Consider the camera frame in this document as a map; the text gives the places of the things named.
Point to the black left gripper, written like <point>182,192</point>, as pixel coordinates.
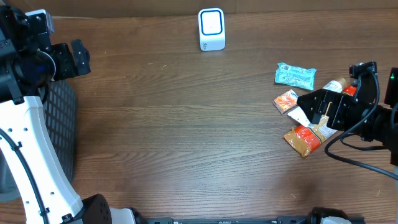
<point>81,57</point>

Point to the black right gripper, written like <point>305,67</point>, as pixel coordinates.
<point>318,99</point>

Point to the orange tissue pack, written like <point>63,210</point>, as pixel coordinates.
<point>286,101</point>

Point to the white tube with gold cap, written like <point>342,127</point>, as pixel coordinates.
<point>334,85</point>

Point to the orange spaghetti pasta package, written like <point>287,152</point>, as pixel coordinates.
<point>307,136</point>

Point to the teal tissue pack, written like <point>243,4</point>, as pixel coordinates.
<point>295,76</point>

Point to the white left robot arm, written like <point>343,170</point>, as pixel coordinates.
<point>29,62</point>

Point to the grey plastic shopping basket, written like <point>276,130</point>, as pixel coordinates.
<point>60,113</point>

